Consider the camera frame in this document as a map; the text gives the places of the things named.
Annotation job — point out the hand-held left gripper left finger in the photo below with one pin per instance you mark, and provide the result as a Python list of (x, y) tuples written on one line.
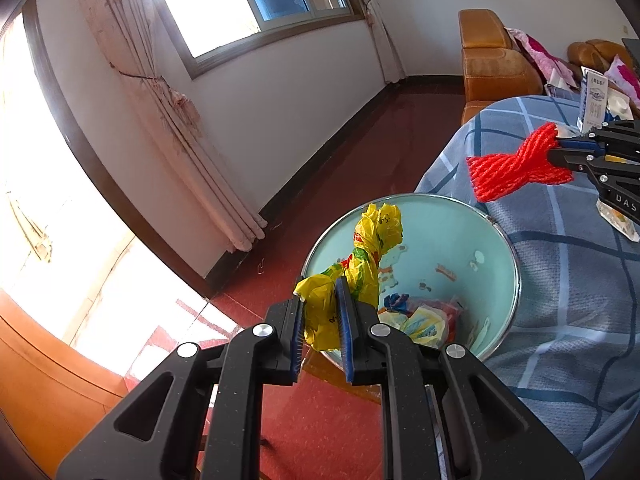
[(296, 335)]

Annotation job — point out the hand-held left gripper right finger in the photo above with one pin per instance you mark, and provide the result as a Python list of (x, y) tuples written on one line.
[(346, 330)]

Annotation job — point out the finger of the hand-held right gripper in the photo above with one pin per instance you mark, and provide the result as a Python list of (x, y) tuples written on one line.
[(575, 160), (615, 132)]

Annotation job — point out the red foam net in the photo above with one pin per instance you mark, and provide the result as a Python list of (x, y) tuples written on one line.
[(505, 170)]

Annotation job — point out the red plastic bag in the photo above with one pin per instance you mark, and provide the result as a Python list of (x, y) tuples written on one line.
[(447, 317)]

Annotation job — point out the green enamel basin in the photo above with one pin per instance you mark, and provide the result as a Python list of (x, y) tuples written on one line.
[(450, 230)]

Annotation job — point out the white tissue pack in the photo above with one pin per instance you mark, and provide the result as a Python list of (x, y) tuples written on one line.
[(620, 106)]

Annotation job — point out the white carton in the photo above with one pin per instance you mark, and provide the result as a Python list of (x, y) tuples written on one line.
[(592, 100)]

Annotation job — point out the pink floral cushion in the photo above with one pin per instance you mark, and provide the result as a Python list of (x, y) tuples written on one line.
[(625, 75)]

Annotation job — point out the clear plastic packet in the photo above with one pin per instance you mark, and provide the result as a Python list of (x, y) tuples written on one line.
[(560, 85)]

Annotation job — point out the pale yellow wrapper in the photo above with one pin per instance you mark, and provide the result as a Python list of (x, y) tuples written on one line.
[(425, 327)]

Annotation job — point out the blue plaid tablecloth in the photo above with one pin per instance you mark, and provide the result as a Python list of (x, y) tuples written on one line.
[(550, 270)]

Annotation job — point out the brown leather armchair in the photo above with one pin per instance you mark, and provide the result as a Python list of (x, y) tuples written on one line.
[(495, 65)]

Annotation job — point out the pink curtain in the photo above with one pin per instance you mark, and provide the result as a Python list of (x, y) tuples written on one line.
[(190, 135), (385, 35)]

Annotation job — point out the wooden door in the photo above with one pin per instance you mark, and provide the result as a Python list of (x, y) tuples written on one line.
[(45, 385)]

